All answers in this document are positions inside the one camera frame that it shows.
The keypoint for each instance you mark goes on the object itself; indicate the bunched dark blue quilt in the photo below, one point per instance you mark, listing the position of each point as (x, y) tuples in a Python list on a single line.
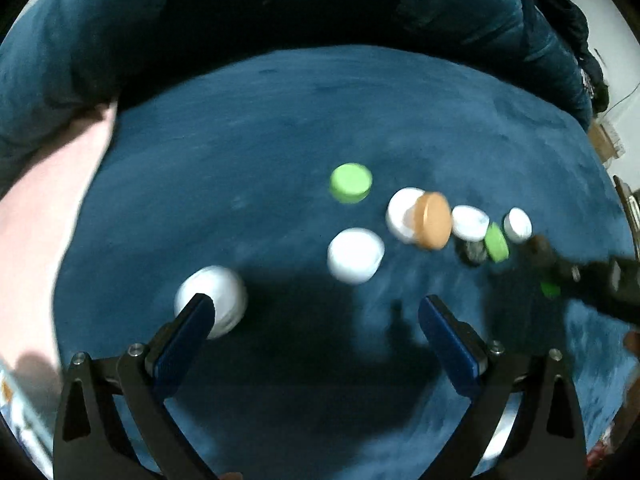
[(100, 35)]

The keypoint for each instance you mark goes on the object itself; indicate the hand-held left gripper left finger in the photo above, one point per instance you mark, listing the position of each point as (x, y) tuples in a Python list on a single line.
[(185, 340)]

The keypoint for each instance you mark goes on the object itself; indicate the white jar lid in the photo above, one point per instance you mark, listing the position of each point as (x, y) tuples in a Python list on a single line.
[(220, 285)]

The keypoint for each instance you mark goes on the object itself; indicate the dark cloth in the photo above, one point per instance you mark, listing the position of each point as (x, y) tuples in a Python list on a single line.
[(575, 25)]

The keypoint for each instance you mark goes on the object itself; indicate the brown bottle cap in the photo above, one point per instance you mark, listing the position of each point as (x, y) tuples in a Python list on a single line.
[(539, 246)]

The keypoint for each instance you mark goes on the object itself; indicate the person's right hand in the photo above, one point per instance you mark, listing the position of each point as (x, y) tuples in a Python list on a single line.
[(634, 344)]

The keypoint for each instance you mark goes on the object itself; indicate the dark grey bottle cap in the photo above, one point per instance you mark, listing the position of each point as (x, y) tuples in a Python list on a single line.
[(475, 253)]

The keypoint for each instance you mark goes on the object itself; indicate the tan plastic lid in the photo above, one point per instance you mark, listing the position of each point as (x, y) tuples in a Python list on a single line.
[(432, 220)]

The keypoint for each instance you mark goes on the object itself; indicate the green bottle cap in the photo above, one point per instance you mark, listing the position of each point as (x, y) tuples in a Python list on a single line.
[(550, 288), (351, 182), (496, 242)]

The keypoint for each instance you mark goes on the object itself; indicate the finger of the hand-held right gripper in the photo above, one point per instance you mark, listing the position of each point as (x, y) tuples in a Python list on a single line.
[(575, 275)]

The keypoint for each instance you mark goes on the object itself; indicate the small white plastic cap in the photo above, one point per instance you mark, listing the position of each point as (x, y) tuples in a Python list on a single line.
[(517, 223), (355, 255), (400, 212), (470, 222)]

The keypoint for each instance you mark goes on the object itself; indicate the cardboard box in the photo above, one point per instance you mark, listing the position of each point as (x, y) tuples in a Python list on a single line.
[(605, 140)]

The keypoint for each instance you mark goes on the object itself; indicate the wooden furniture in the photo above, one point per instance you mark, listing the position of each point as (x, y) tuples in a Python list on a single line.
[(631, 210)]

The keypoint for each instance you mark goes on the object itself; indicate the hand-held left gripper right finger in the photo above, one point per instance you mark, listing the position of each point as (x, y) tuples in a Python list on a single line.
[(450, 347)]

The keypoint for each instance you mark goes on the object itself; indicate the pink bed sheet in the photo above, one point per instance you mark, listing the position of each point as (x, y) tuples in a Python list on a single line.
[(50, 210)]

